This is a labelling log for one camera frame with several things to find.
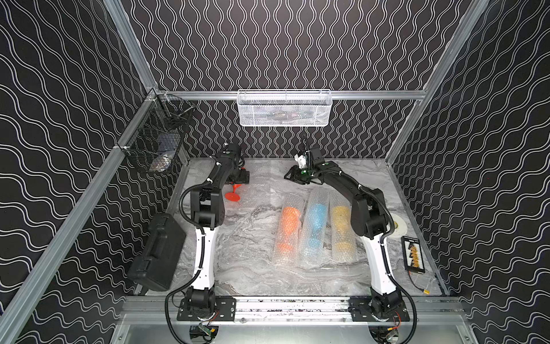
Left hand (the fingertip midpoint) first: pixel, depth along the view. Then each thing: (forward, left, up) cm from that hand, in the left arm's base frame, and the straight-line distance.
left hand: (236, 177), depth 105 cm
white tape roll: (-18, -76, -5) cm, 79 cm away
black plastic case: (-42, +17, +8) cm, 46 cm away
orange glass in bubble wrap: (-35, -26, +3) cm, 44 cm away
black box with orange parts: (-31, -77, -3) cm, 83 cm away
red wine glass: (-9, 0, -3) cm, 9 cm away
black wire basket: (+3, +33, +20) cm, 39 cm away
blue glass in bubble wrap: (-25, -37, +3) cm, 45 cm away
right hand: (-1, -25, +4) cm, 25 cm away
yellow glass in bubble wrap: (-32, -48, +2) cm, 57 cm away
